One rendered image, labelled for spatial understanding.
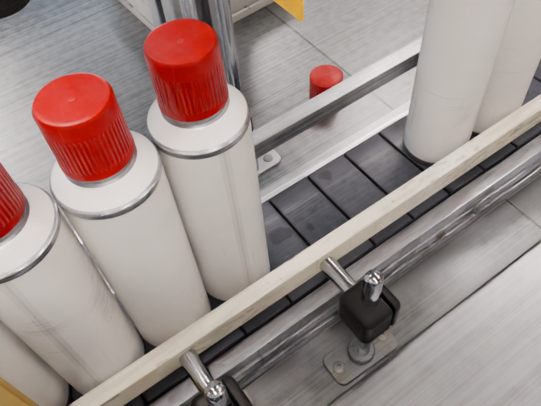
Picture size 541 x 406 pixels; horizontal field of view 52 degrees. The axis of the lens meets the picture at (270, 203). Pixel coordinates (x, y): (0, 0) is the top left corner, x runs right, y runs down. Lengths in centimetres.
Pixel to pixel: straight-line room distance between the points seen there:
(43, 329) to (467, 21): 29
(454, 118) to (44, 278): 30
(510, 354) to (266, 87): 36
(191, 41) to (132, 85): 39
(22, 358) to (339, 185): 26
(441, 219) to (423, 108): 8
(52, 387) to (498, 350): 28
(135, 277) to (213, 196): 6
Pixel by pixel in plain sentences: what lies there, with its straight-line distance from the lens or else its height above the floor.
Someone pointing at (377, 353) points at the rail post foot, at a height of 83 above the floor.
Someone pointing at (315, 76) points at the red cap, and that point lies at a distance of 56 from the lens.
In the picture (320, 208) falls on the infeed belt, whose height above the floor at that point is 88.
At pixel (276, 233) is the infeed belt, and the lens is 42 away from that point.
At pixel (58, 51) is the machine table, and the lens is 72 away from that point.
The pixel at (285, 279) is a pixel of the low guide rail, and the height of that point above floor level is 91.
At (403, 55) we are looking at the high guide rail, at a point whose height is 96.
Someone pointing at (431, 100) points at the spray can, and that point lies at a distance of 42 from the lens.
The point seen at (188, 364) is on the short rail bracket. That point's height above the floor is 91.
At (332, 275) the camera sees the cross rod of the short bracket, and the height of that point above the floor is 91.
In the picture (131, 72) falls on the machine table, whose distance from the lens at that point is 65.
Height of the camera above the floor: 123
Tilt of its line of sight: 54 degrees down
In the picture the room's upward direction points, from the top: 6 degrees counter-clockwise
